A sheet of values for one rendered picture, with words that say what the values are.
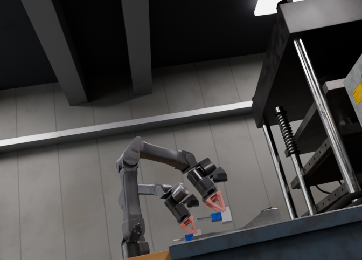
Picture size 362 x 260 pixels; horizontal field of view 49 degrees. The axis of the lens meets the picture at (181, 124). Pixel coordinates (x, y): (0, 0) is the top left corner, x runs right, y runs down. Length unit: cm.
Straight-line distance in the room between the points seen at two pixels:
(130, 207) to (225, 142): 285
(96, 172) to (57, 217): 55
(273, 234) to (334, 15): 151
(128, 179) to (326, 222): 71
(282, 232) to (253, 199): 300
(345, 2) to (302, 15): 25
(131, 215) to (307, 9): 147
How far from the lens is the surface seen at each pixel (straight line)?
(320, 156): 240
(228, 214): 157
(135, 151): 150
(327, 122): 204
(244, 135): 427
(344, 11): 236
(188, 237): 185
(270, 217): 172
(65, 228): 401
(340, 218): 112
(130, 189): 146
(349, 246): 113
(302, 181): 271
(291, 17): 227
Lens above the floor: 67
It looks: 23 degrees up
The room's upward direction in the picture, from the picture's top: 12 degrees counter-clockwise
